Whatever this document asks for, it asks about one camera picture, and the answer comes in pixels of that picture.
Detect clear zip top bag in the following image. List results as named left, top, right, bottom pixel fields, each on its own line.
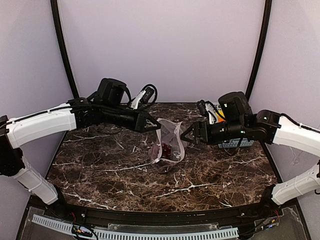
left=148, top=118, right=188, bottom=174

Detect dark purple grapes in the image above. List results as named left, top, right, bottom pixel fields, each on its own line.
left=161, top=143, right=172, bottom=160

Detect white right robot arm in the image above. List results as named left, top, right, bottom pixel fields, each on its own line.
left=181, top=110, right=320, bottom=206

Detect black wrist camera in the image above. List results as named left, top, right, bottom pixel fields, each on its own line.
left=128, top=83, right=158, bottom=111
left=196, top=100, right=218, bottom=125

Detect black frame post right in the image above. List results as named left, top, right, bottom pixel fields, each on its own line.
left=245, top=0, right=273, bottom=101

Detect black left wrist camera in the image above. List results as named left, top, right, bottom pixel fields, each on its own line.
left=128, top=83, right=158, bottom=111

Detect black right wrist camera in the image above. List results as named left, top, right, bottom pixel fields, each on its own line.
left=196, top=100, right=218, bottom=125

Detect black frame post left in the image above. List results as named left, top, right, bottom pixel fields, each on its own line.
left=50, top=0, right=80, bottom=98

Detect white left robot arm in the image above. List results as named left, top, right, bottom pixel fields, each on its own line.
left=0, top=98, right=161, bottom=205

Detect light blue cable duct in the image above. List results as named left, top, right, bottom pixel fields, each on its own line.
left=31, top=214, right=240, bottom=240

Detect black front rail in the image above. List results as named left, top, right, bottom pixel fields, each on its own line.
left=48, top=196, right=298, bottom=232

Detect light blue perforated basket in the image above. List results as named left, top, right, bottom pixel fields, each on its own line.
left=216, top=103, right=255, bottom=150

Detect orange fruit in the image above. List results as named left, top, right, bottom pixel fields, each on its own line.
left=217, top=112, right=226, bottom=122

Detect black frame post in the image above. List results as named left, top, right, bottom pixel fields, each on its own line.
left=50, top=0, right=80, bottom=98
left=245, top=0, right=273, bottom=101

